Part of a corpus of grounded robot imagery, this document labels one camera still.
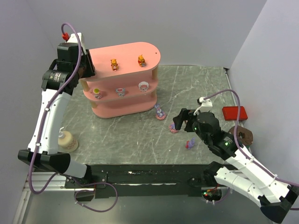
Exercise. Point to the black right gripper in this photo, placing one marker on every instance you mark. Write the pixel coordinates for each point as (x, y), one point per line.
(188, 115)

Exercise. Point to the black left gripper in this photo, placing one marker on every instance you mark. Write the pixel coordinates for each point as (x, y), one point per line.
(89, 64)

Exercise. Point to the pink cup toy yellow top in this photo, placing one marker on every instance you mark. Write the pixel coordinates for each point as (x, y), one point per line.
(97, 93)

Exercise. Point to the orange bear toy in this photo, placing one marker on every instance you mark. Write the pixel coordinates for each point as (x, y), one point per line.
(114, 64)
(141, 61)

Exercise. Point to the small purple bunny toy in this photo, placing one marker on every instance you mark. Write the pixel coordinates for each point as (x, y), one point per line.
(190, 143)

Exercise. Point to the pink cloud toy blue bows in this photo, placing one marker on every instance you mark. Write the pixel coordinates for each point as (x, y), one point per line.
(120, 92)

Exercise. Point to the pink white frilly toy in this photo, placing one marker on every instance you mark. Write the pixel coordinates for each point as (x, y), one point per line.
(143, 86)

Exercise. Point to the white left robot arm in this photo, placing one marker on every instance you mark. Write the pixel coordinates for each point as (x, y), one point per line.
(73, 63)

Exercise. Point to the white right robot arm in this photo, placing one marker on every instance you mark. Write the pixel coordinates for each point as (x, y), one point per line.
(274, 197)

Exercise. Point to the pink three-tier wooden shelf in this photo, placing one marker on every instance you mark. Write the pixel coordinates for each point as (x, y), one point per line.
(128, 76)

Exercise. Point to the red box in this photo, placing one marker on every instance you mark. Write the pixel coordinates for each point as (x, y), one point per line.
(230, 113)

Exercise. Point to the green brown tape roll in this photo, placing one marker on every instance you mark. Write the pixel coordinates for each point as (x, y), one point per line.
(244, 136)

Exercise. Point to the beige round disc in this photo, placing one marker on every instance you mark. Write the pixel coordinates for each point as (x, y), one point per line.
(67, 141)

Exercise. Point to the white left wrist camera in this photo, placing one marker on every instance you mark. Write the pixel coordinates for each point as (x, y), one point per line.
(73, 39)

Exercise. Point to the black base frame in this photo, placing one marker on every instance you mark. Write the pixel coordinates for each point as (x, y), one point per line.
(149, 180)

